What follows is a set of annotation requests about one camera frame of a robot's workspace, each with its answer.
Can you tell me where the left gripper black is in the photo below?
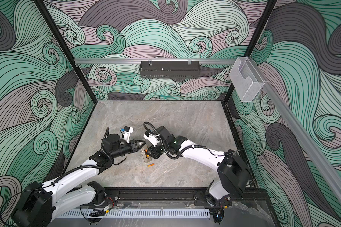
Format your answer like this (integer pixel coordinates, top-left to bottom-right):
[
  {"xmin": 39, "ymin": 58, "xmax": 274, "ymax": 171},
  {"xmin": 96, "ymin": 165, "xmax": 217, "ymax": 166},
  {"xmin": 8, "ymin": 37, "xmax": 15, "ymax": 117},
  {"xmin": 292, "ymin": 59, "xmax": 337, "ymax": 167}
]
[{"xmin": 111, "ymin": 139, "xmax": 146, "ymax": 160}]

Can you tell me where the white remote control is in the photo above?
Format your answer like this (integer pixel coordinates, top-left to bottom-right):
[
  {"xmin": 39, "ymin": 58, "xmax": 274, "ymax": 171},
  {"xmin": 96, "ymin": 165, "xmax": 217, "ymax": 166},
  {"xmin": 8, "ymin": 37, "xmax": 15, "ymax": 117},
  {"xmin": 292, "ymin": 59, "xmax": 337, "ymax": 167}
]
[{"xmin": 140, "ymin": 148, "xmax": 152, "ymax": 163}]

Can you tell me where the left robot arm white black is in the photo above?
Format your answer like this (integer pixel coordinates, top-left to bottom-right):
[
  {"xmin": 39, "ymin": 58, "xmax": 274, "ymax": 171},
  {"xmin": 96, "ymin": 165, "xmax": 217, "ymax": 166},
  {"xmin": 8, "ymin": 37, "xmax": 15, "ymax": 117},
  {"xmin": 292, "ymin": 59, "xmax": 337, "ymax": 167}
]
[{"xmin": 10, "ymin": 126, "xmax": 146, "ymax": 227}]

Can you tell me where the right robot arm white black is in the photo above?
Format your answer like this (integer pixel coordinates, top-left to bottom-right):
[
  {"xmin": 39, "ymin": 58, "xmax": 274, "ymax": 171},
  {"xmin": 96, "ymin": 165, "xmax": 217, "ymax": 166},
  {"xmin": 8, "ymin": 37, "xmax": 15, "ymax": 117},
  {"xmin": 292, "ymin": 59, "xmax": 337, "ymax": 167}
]
[{"xmin": 143, "ymin": 122, "xmax": 251, "ymax": 205}]

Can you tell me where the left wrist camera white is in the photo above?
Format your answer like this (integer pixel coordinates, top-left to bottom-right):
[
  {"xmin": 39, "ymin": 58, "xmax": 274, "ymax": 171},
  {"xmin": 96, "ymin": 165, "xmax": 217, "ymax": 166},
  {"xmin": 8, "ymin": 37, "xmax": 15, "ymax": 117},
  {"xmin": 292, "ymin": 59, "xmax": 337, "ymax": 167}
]
[{"xmin": 120, "ymin": 126, "xmax": 134, "ymax": 143}]

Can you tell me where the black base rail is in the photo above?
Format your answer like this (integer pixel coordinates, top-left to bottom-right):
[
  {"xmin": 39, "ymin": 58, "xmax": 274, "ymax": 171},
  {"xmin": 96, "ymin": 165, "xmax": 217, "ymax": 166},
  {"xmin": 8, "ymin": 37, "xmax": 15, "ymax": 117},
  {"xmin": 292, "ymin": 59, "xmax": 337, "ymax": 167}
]
[{"xmin": 105, "ymin": 187, "xmax": 271, "ymax": 208}]

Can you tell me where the white slotted cable duct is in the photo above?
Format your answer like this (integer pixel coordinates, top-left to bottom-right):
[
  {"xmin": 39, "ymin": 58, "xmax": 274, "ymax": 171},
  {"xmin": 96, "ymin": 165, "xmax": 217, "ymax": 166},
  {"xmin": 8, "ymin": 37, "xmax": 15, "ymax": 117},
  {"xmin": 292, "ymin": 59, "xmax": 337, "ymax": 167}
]
[{"xmin": 59, "ymin": 208, "xmax": 211, "ymax": 219}]

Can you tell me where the black wall tray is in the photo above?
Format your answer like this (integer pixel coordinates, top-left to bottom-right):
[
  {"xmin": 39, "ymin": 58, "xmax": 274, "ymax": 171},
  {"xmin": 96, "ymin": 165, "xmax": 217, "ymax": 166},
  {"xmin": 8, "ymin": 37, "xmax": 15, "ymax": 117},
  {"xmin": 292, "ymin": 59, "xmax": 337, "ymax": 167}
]
[{"xmin": 139, "ymin": 61, "xmax": 201, "ymax": 79}]

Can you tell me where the aluminium rail back wall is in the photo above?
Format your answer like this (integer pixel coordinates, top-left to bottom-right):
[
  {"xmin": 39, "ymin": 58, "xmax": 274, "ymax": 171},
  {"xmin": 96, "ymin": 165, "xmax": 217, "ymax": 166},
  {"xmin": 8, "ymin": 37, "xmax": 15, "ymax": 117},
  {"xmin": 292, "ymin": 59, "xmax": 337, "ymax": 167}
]
[{"xmin": 74, "ymin": 58, "xmax": 236, "ymax": 65}]

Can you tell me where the aluminium rail wall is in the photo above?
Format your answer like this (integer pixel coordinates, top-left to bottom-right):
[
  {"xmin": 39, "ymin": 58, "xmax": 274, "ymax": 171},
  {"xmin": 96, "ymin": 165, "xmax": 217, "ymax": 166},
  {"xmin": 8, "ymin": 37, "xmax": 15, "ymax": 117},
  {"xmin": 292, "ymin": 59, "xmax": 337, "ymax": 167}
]
[
  {"xmin": 252, "ymin": 59, "xmax": 341, "ymax": 204},
  {"xmin": 74, "ymin": 58, "xmax": 236, "ymax": 65}
]

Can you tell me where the clear plastic wall bin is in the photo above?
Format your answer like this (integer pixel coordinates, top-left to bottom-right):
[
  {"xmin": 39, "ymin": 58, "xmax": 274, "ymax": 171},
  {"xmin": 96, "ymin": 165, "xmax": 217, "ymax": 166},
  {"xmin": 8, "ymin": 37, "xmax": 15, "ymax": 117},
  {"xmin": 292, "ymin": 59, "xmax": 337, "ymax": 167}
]
[{"xmin": 229, "ymin": 57, "xmax": 265, "ymax": 103}]

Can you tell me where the aluminium rail right wall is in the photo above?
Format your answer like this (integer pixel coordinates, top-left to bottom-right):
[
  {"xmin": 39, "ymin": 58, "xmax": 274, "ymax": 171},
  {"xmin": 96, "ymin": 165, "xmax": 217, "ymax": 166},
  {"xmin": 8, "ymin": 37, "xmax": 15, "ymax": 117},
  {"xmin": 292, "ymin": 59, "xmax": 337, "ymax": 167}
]
[{"xmin": 252, "ymin": 59, "xmax": 341, "ymax": 204}]

